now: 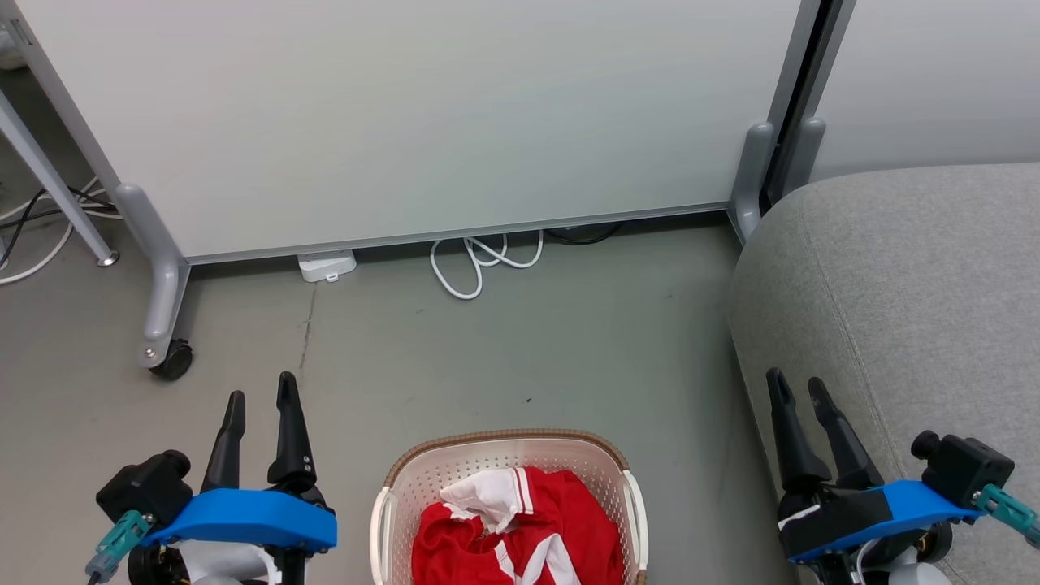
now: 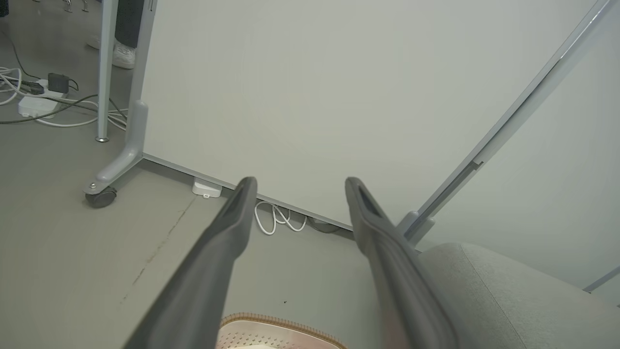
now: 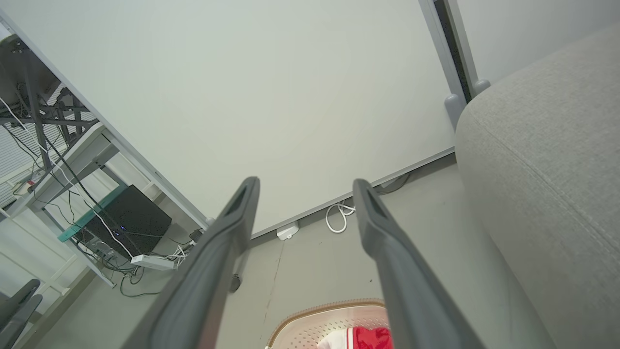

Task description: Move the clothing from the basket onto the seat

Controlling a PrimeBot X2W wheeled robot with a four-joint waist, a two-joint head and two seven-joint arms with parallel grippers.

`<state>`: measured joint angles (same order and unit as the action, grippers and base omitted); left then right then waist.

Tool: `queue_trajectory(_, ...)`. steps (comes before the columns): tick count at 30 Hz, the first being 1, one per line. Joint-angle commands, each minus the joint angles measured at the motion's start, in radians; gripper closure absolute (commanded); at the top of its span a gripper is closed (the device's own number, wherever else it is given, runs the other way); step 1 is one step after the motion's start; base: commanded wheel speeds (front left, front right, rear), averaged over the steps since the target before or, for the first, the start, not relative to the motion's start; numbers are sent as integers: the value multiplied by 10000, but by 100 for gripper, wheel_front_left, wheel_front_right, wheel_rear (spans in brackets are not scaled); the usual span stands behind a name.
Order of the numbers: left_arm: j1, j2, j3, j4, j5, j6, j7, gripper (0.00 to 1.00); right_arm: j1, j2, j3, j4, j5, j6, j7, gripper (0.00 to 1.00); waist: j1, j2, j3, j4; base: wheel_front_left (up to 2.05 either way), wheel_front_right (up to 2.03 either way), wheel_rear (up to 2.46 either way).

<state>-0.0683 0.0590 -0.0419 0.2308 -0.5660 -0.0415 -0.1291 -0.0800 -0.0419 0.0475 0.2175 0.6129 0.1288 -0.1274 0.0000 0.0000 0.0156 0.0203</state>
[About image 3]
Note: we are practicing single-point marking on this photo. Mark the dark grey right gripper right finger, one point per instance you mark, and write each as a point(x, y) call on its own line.
point(411, 291)

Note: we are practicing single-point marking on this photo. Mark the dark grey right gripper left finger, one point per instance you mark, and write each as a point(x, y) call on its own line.
point(203, 281)

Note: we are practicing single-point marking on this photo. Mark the red cloth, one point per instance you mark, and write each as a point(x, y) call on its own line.
point(368, 339)

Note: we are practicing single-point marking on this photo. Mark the grey fabric sofa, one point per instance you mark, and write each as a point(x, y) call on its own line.
point(557, 169)

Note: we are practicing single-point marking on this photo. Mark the small black power adapter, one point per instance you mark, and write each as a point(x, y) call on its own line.
point(196, 235)

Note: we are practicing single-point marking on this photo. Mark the white power strip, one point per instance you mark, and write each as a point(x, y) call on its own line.
point(152, 261)

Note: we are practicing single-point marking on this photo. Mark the black computer tower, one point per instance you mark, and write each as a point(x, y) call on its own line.
point(131, 218)

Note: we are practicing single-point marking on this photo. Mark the white perforated laundry basket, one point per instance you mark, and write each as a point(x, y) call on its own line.
point(310, 325)

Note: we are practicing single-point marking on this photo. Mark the white metal desk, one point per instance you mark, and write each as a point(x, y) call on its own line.
point(72, 160)

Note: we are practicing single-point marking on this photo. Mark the white partition panel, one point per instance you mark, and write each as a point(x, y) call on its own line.
point(242, 97)

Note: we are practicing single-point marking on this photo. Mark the grey partition frame post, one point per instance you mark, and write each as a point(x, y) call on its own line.
point(438, 43)

